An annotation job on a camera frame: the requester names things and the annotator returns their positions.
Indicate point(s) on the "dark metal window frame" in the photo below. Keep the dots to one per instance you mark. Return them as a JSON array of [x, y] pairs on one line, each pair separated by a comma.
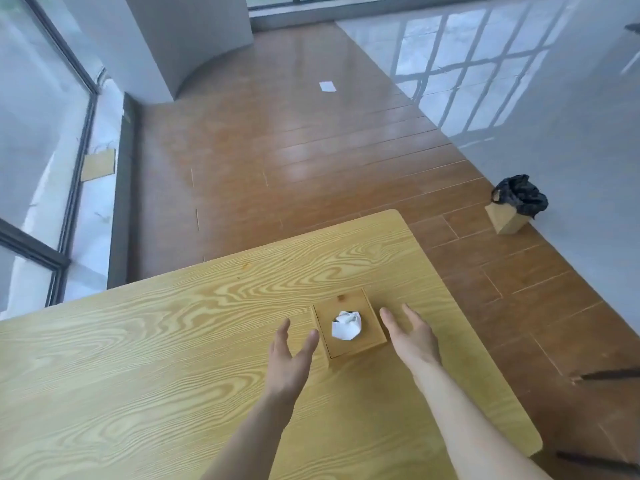
[[75, 159]]

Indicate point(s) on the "brown paper bag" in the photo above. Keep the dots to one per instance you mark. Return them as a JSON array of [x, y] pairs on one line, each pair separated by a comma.
[[506, 218]]

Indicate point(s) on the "person's right forearm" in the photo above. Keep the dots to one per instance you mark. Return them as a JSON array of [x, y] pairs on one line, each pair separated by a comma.
[[467, 424]]

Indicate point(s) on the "person's left hand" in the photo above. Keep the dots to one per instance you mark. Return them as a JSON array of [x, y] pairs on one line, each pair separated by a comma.
[[287, 367]]

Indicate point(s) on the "person's right hand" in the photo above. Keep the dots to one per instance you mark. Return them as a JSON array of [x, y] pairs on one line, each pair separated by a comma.
[[415, 344]]

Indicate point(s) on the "white paper slip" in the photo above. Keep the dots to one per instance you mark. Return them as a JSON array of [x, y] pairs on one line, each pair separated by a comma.
[[327, 86]]

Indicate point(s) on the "white tissue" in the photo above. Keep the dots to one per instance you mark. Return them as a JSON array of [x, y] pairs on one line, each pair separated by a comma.
[[346, 324]]

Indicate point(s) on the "flat brown cardboard piece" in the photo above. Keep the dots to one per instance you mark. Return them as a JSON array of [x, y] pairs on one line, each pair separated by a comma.
[[98, 164]]

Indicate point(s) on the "person's left forearm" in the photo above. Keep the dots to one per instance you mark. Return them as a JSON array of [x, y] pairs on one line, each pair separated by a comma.
[[250, 439]]

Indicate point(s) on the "person's right thumb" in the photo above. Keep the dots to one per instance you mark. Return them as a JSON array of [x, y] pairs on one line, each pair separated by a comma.
[[390, 323]]

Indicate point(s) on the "person's left thumb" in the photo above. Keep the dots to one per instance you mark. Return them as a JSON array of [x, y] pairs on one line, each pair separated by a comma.
[[308, 347]]

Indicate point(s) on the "square wooden tissue box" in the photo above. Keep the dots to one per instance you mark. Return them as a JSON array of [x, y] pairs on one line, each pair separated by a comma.
[[345, 344]]

